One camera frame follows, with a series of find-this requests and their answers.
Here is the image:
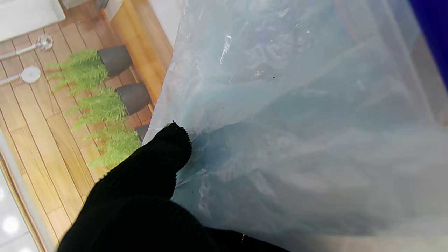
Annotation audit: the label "clear plastic crate blue handles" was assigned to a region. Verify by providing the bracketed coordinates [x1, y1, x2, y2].
[378, 0, 448, 126]

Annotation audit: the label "printed kitchen backdrop banner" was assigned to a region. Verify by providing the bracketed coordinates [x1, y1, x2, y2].
[0, 0, 184, 252]

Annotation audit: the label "clear bubble film sheet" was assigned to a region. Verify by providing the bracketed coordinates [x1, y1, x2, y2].
[142, 0, 448, 252]

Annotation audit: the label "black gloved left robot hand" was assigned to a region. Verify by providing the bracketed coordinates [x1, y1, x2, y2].
[57, 121, 291, 252]

